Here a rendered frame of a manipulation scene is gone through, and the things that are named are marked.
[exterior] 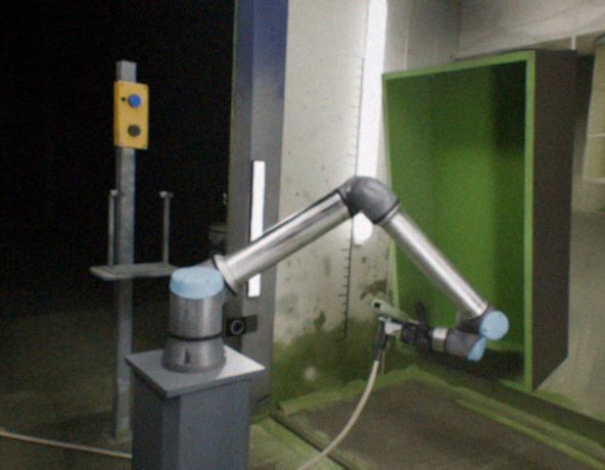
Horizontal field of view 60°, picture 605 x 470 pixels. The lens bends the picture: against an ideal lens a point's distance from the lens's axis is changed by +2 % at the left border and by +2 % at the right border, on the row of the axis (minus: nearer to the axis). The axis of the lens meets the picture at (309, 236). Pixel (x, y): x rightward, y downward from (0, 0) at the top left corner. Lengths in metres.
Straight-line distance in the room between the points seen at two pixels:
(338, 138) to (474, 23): 1.18
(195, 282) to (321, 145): 1.34
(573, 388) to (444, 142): 1.38
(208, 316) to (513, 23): 2.43
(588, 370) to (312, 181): 1.64
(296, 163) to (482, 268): 0.99
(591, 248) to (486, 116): 1.26
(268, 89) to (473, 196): 1.03
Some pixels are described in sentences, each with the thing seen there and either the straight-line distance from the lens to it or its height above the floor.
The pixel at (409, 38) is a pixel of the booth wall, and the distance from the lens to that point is 3.13.
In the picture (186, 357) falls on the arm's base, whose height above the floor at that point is 0.68.
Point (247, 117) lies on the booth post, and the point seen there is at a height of 1.47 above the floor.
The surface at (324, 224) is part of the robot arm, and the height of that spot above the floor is 1.06.
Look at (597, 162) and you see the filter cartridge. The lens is 3.01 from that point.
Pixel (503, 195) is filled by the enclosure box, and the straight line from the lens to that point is 2.34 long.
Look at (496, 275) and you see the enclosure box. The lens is 2.44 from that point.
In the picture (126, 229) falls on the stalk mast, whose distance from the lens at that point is 2.38.
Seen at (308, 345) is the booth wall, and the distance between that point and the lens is 2.76.
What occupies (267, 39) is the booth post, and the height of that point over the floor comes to 1.81.
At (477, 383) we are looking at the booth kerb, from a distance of 3.19.
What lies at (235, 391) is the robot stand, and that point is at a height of 0.59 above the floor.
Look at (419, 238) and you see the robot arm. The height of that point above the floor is 1.04.
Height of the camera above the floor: 1.20
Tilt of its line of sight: 6 degrees down
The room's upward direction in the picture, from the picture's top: 3 degrees clockwise
